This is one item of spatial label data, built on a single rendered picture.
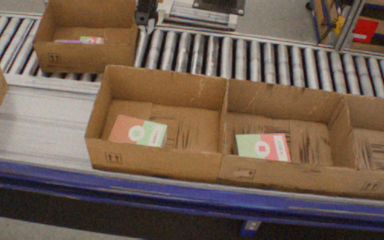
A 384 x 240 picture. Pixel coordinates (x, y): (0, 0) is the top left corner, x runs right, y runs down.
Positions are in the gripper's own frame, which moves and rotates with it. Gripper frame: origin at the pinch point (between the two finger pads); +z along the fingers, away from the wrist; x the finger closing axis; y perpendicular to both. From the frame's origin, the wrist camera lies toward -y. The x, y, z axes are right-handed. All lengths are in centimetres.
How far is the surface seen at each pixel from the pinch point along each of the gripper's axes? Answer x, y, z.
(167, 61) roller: -7.9, 4.7, 19.3
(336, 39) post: -86, 29, 15
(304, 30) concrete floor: -104, 133, 95
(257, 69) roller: -47, 6, 19
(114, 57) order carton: 12.5, -5.3, 9.3
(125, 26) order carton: 13.7, 23.4, 17.6
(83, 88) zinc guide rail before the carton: 19.4, -26.5, 5.2
